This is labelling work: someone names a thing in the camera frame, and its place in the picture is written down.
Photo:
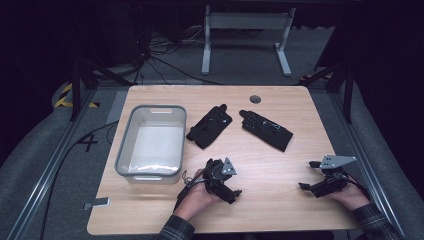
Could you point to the black metal stand leg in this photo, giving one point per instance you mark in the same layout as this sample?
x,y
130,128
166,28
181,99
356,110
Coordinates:
x,y
348,93
76,90

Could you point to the grey round table grommet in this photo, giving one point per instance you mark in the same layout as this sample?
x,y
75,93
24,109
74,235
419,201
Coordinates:
x,y
255,99

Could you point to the white bin with grey rim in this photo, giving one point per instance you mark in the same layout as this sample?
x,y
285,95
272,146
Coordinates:
x,y
156,146

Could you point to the person's left hand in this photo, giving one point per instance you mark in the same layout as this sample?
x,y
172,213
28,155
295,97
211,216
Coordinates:
x,y
195,200

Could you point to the small grey metal bracket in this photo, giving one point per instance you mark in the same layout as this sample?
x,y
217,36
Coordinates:
x,y
98,202

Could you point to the aluminium floor rail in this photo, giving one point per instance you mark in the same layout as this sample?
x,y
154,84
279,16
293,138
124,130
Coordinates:
x,y
50,166
363,160

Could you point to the person's right hand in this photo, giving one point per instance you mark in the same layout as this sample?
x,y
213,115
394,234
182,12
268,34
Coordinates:
x,y
353,198

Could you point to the yellow black hazard tape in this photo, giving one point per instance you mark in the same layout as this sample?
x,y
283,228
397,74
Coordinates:
x,y
65,95

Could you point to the white metal desk frame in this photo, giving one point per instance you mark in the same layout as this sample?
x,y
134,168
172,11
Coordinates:
x,y
246,20

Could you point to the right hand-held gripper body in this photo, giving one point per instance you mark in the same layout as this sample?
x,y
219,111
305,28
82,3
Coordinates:
x,y
333,186

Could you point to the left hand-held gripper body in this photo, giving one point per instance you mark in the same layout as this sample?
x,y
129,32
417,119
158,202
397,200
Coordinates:
x,y
216,175

